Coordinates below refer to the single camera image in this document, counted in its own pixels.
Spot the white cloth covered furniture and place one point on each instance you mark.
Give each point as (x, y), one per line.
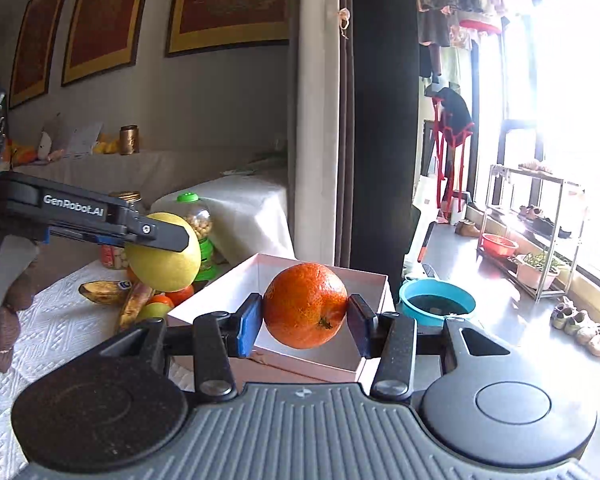
(250, 210)

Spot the pink planter with greens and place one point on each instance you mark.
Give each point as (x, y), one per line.
(535, 272)

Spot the dark curtain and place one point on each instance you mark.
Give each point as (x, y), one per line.
(380, 110)

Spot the plush toy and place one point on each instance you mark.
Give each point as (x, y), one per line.
(47, 142)

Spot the person's left hand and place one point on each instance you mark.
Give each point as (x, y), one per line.
(2, 327)

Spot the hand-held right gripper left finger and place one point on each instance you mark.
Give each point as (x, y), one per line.
(250, 324)

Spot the white card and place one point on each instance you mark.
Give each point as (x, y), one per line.
(82, 140)

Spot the black cloth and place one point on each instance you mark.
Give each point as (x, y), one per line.
(455, 107)

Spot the green candy dispenser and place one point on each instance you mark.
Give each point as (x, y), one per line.
(202, 220)

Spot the framed red painting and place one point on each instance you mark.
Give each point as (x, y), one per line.
(105, 15)
(227, 0)
(37, 40)

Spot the red stool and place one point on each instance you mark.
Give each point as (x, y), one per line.
(460, 160)

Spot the large orange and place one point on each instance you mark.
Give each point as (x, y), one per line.
(302, 305)

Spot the brass cup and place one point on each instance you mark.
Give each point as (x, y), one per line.
(129, 140)

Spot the white stick vacuum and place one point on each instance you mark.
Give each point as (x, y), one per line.
(415, 240)

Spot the yellow-green pomelo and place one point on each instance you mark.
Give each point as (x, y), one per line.
(165, 270)

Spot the red plastic basin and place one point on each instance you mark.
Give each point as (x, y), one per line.
(500, 246)

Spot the brown spotted banana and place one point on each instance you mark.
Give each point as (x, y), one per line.
(132, 307)
(102, 292)

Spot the white cardboard box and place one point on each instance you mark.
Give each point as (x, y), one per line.
(230, 285)

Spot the medium orange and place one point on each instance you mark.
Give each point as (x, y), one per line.
(182, 294)

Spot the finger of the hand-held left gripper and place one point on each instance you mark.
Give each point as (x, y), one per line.
(87, 237)
(152, 230)

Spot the blue plastic basin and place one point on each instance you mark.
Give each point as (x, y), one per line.
(420, 310)

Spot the brown shoes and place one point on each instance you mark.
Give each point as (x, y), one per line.
(467, 229)

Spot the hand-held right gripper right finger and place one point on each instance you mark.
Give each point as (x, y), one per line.
(358, 329)

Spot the metal shoe rack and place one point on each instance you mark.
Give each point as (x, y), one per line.
(575, 240)

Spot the glass jar with gold lid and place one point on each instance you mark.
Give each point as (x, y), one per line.
(125, 197)

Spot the yellow fruit pile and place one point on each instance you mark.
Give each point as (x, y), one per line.
(107, 146)

